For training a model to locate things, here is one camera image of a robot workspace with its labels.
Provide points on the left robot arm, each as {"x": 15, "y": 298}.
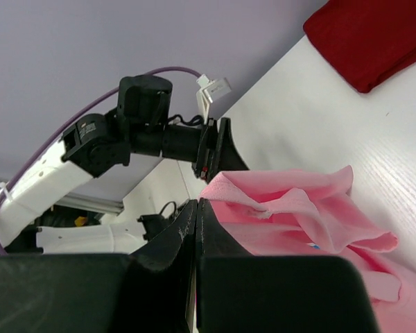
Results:
{"x": 89, "y": 145}

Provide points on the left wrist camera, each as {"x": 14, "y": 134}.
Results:
{"x": 209, "y": 92}

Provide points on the pink t-shirt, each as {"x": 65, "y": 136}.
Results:
{"x": 305, "y": 213}

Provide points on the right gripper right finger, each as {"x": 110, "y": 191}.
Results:
{"x": 239, "y": 292}

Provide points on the red folded t-shirt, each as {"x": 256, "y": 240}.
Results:
{"x": 366, "y": 42}

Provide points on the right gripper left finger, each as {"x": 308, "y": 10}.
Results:
{"x": 149, "y": 290}

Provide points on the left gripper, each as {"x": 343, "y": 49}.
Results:
{"x": 216, "y": 150}

